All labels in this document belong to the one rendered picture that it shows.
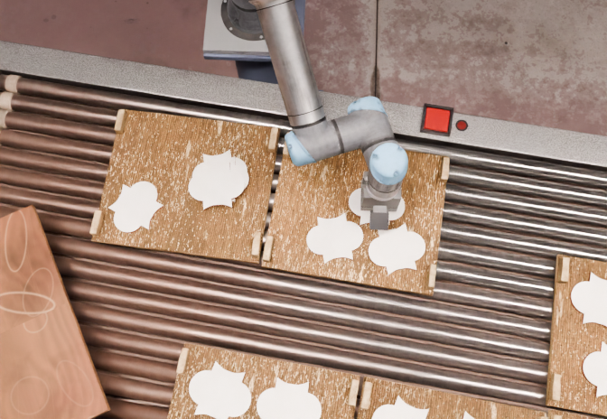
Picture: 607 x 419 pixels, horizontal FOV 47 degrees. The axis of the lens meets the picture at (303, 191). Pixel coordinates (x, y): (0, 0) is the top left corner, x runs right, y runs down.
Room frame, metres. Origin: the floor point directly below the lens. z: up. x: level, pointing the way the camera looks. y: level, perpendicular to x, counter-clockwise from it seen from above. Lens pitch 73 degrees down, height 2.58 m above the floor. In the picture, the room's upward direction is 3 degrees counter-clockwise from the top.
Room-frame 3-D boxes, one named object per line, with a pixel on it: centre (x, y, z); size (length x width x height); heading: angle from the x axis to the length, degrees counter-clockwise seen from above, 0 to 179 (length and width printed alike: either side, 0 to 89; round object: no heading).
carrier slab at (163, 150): (0.55, 0.28, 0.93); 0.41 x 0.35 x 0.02; 80
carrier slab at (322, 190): (0.46, -0.13, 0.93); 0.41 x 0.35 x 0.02; 78
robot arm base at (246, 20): (1.06, 0.11, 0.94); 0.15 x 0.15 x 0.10
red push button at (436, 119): (0.70, -0.35, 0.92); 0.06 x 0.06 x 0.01; 77
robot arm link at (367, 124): (0.57, -0.13, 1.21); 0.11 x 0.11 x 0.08; 15
